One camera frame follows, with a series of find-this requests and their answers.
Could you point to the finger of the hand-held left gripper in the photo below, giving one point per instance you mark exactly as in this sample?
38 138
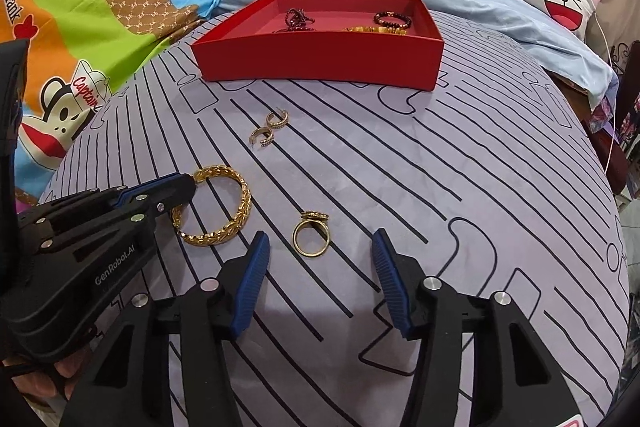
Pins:
150 187
150 209

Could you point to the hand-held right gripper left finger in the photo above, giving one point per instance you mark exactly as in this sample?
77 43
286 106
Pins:
247 292

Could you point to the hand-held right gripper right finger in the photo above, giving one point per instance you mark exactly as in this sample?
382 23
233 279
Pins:
392 287

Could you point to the red cardboard box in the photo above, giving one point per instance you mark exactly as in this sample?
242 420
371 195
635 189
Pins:
300 62

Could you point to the person's left hand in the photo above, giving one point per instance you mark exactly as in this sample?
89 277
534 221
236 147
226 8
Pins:
60 372

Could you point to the grey black-lined bedsheet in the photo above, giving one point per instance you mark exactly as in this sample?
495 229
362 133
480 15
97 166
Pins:
450 182

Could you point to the small hoop earring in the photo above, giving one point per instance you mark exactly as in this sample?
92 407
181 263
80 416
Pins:
279 119
262 138

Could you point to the colourful cartoon monkey blanket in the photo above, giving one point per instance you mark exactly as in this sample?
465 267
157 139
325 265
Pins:
100 7

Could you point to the dark floral cloth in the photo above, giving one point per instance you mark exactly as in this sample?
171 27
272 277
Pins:
627 127

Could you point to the light blue blanket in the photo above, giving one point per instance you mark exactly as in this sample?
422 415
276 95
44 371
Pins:
500 7

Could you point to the dark ornate metal frame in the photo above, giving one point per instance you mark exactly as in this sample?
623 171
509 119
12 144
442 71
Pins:
625 54

